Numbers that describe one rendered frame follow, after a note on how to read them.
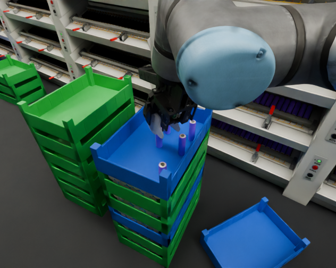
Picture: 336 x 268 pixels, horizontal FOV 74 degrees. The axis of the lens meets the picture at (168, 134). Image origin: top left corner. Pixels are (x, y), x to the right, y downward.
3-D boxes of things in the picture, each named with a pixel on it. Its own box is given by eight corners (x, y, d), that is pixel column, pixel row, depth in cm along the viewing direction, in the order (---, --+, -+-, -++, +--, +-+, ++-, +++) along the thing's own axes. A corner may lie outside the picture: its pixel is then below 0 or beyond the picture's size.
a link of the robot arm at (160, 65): (143, 36, 38) (189, 27, 42) (142, 61, 42) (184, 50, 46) (172, 67, 34) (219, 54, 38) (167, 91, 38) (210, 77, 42)
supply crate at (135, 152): (167, 201, 49) (167, 178, 44) (95, 169, 56) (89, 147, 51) (210, 126, 69) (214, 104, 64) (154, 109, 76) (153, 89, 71)
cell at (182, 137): (183, 156, 59) (184, 138, 55) (177, 154, 60) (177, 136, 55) (186, 152, 60) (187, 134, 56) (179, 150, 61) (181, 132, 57)
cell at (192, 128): (193, 141, 63) (194, 124, 59) (186, 140, 64) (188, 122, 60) (195, 137, 65) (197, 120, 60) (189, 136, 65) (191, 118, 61)
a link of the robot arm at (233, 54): (320, 39, 19) (260, -20, 26) (192, 48, 18) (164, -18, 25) (273, 111, 27) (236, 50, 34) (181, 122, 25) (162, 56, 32)
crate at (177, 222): (167, 248, 65) (167, 235, 59) (111, 219, 72) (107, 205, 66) (203, 175, 85) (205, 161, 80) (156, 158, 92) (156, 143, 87)
